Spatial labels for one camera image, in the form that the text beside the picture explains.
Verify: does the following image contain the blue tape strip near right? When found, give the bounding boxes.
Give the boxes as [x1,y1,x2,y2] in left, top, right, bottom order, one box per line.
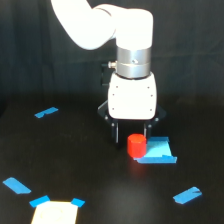
[173,187,202,205]

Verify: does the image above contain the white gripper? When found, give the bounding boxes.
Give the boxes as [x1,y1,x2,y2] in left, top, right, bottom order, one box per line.
[98,73,165,144]

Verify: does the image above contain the blue tape on paper right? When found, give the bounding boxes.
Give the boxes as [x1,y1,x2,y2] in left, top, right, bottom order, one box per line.
[71,198,85,208]

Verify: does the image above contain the blue tape strip near left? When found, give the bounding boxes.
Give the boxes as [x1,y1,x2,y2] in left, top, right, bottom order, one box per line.
[3,177,31,194]

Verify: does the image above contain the white paper sheet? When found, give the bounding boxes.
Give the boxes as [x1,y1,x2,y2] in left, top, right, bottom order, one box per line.
[31,201,78,224]

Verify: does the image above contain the blue tape on paper left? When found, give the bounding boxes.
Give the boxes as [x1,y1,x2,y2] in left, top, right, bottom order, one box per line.
[29,195,50,208]

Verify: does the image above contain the blue tape strip far left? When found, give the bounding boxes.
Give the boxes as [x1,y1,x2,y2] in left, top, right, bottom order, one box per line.
[34,107,58,118]

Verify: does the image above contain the blue tape strip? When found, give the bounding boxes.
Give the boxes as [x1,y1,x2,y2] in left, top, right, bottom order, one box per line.
[173,187,202,205]
[34,107,58,118]
[3,177,31,194]

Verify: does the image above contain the blue tape on paper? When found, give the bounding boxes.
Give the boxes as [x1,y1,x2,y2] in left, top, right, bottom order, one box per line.
[71,198,85,208]
[29,195,50,208]

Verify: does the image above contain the red hexagonal block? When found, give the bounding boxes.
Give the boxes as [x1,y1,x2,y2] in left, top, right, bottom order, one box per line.
[127,134,146,158]

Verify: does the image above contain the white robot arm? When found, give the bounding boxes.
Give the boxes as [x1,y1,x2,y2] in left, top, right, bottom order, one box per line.
[51,0,165,140]

